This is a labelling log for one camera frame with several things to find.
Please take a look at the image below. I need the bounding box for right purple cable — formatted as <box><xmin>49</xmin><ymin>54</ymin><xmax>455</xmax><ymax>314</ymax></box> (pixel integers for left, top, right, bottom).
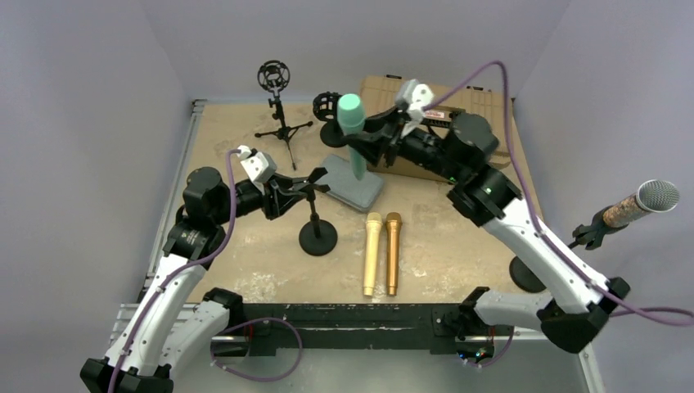
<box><xmin>428</xmin><ymin>61</ymin><xmax>694</xmax><ymax>328</ymax></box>

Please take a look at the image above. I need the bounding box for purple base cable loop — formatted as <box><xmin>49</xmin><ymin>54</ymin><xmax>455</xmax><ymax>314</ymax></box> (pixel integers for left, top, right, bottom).
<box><xmin>210</xmin><ymin>318</ymin><xmax>303</xmax><ymax>383</ymax></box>

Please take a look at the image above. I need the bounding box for gold microphone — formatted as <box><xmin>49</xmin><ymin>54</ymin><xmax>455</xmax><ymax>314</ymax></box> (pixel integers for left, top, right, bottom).
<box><xmin>385</xmin><ymin>212</ymin><xmax>402</xmax><ymax>296</ymax></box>

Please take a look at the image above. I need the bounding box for tan plastic toolbox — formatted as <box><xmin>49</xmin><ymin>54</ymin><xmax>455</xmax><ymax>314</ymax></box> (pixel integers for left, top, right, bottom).
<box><xmin>360</xmin><ymin>75</ymin><xmax>515</xmax><ymax>182</ymax></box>

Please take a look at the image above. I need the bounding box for black stand for green microphone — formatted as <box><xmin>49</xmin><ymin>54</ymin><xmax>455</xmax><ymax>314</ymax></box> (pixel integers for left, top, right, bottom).
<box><xmin>299</xmin><ymin>193</ymin><xmax>338</xmax><ymax>256</ymax></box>

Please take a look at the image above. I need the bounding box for aluminium table frame rail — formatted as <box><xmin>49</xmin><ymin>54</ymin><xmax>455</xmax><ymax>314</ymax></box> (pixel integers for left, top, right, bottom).
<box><xmin>108</xmin><ymin>99</ymin><xmax>606</xmax><ymax>393</ymax></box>

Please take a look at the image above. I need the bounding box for cream microphone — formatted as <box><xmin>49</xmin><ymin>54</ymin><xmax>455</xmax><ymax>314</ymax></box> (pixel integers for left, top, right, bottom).
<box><xmin>363</xmin><ymin>212</ymin><xmax>383</xmax><ymax>297</ymax></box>

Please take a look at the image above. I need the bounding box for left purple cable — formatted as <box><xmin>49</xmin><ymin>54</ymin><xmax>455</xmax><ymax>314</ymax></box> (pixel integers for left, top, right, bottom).
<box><xmin>107</xmin><ymin>149</ymin><xmax>242</xmax><ymax>393</ymax></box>

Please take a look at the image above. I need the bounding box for black round base shockmount stand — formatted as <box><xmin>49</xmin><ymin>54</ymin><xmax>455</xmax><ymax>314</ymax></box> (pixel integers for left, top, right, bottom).
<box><xmin>313</xmin><ymin>92</ymin><xmax>345</xmax><ymax>148</ymax></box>

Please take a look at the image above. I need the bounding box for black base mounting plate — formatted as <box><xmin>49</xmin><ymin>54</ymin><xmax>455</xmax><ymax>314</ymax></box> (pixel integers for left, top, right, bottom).
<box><xmin>238</xmin><ymin>302</ymin><xmax>495</xmax><ymax>358</ymax></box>

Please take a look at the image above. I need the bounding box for grey plastic case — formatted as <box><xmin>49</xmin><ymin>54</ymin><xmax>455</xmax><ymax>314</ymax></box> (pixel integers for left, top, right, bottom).
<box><xmin>316</xmin><ymin>154</ymin><xmax>385</xmax><ymax>213</ymax></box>

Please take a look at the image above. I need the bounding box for mint green microphone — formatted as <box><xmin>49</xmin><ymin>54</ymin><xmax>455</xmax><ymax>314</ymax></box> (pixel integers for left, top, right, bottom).
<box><xmin>336</xmin><ymin>93</ymin><xmax>367</xmax><ymax>181</ymax></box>

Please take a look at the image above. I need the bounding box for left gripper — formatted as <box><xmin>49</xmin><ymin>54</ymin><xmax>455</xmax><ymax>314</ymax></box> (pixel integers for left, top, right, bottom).
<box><xmin>211</xmin><ymin>173</ymin><xmax>305</xmax><ymax>226</ymax></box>

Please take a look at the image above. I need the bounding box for silver head patterned microphone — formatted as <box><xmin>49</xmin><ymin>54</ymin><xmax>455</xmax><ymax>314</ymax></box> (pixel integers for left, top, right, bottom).
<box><xmin>602</xmin><ymin>179</ymin><xmax>680</xmax><ymax>228</ymax></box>

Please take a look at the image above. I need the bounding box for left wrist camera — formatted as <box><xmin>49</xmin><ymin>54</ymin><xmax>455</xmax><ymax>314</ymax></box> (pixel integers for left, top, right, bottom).
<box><xmin>237</xmin><ymin>145</ymin><xmax>277</xmax><ymax>190</ymax></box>

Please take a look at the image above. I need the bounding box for black stand for patterned microphone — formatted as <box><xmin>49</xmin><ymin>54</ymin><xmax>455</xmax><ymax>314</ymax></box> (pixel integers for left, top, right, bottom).
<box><xmin>508</xmin><ymin>219</ymin><xmax>624</xmax><ymax>294</ymax></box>

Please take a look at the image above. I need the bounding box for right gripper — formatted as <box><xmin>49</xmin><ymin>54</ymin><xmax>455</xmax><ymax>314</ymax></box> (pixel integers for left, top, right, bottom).
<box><xmin>345</xmin><ymin>104</ymin><xmax>465</xmax><ymax>183</ymax></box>

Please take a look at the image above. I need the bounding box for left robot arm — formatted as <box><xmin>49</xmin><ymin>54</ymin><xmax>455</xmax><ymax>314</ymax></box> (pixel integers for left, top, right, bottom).
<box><xmin>80</xmin><ymin>160</ymin><xmax>329</xmax><ymax>392</ymax></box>

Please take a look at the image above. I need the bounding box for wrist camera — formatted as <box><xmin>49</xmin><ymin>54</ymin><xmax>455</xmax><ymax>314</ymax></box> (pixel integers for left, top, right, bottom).
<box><xmin>237</xmin><ymin>145</ymin><xmax>277</xmax><ymax>190</ymax></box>
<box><xmin>394</xmin><ymin>79</ymin><xmax>435</xmax><ymax>138</ymax></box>

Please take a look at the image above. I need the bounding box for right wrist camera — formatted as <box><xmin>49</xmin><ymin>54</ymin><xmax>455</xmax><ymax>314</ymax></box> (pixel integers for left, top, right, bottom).
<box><xmin>394</xmin><ymin>79</ymin><xmax>435</xmax><ymax>138</ymax></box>

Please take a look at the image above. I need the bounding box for black tripod mic stand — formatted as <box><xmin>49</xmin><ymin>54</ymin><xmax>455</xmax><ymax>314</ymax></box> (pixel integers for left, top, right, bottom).
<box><xmin>255</xmin><ymin>60</ymin><xmax>313</xmax><ymax>170</ymax></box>

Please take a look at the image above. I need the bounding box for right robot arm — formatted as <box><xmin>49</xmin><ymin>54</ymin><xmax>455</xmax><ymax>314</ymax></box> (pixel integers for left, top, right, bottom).
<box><xmin>337</xmin><ymin>108</ymin><xmax>629</xmax><ymax>354</ymax></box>

